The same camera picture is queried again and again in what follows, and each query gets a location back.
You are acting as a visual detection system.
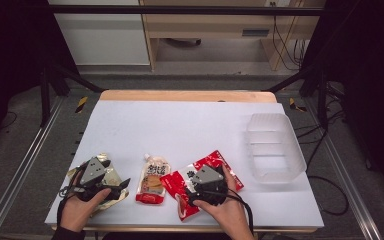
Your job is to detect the light wooden desk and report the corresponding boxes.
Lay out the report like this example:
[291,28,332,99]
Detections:
[139,0,327,72]

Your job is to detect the yellow black tape strip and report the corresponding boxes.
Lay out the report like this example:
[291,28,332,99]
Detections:
[288,97,308,114]
[75,95,90,115]

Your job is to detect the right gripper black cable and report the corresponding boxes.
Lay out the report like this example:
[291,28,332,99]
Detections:
[209,189,255,236]

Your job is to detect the foil snack packet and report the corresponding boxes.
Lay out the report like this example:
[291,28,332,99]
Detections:
[65,152,131,212]

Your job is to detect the white table sheet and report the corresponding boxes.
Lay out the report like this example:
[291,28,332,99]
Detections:
[44,99,325,230]

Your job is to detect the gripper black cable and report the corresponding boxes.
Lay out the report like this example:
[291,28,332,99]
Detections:
[56,165,83,228]
[209,189,255,236]

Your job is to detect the black horizontal frame bar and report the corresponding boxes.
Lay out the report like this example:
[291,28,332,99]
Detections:
[46,4,325,17]

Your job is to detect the aluminium rail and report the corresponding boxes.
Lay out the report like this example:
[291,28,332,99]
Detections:
[303,98,384,240]
[0,95,65,240]

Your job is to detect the person's right hand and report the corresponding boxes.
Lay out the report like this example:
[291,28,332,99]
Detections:
[193,165,257,240]

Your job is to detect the hanging black cables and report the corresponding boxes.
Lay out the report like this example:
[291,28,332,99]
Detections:
[270,1,311,72]

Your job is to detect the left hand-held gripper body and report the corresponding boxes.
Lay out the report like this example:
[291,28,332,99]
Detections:
[69,156,121,203]

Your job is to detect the spout pouch with burger picture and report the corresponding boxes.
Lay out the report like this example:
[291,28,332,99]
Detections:
[135,153,172,205]

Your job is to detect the wooden table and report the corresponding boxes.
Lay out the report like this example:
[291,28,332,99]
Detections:
[49,89,318,234]

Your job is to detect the red seasoning packet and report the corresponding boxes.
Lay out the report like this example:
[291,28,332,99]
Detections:
[159,149,245,222]

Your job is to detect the person's left hand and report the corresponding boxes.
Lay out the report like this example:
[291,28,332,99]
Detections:
[59,171,113,233]

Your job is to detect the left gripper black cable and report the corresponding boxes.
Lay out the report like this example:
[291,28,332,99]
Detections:
[56,165,83,228]

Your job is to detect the black floor cable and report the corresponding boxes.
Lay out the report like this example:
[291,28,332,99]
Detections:
[295,109,350,217]

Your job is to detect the clear plastic container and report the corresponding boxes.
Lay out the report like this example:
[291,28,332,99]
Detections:
[245,112,308,185]

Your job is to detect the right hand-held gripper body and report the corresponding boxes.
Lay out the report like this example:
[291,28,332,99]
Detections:
[185,164,230,207]

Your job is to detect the white cabinet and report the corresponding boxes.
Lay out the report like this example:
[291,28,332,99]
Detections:
[47,0,151,66]

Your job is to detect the black metal stand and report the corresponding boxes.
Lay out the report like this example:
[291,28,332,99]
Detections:
[39,62,105,128]
[265,63,330,132]

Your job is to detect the black curtain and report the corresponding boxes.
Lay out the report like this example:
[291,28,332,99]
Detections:
[301,0,384,204]
[0,0,81,158]

